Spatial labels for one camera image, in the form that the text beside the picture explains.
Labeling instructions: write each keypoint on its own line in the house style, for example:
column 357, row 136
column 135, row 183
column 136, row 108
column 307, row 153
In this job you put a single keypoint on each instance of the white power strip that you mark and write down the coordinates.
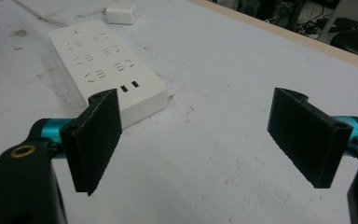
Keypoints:
column 105, row 67

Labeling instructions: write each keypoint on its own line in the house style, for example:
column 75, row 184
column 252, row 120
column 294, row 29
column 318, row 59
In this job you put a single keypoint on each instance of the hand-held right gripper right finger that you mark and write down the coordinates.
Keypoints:
column 310, row 140

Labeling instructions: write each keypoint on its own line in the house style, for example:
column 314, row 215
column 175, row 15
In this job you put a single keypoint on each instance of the white charger plug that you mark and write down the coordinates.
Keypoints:
column 121, row 13

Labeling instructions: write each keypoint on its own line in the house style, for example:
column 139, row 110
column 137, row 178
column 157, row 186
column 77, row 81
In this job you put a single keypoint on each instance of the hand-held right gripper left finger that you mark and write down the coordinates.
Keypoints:
column 90, row 146

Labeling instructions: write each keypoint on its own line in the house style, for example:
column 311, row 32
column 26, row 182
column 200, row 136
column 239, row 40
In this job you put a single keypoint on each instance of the black office chair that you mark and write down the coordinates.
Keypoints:
column 355, row 42

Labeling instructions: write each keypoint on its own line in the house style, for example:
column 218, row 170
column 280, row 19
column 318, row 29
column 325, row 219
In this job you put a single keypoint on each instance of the metal stand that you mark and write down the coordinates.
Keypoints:
column 332, row 20

